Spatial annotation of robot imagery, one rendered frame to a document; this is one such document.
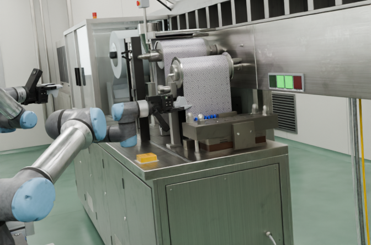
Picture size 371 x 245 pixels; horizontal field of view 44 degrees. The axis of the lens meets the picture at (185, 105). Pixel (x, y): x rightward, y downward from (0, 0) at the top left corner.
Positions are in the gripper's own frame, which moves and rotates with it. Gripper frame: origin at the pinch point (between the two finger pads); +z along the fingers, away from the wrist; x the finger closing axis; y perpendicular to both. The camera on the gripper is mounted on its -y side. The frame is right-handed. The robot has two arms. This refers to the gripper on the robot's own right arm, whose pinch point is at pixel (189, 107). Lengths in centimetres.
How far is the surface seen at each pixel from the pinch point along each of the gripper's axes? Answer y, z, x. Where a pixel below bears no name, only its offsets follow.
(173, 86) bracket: 9.5, -4.1, 7.0
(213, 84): 9.2, 13.3, -0.2
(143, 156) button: -16.5, -27.3, -12.5
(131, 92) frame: 5.9, -15.2, 42.9
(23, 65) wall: 24, -49, 556
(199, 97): 3.7, 5.5, -0.2
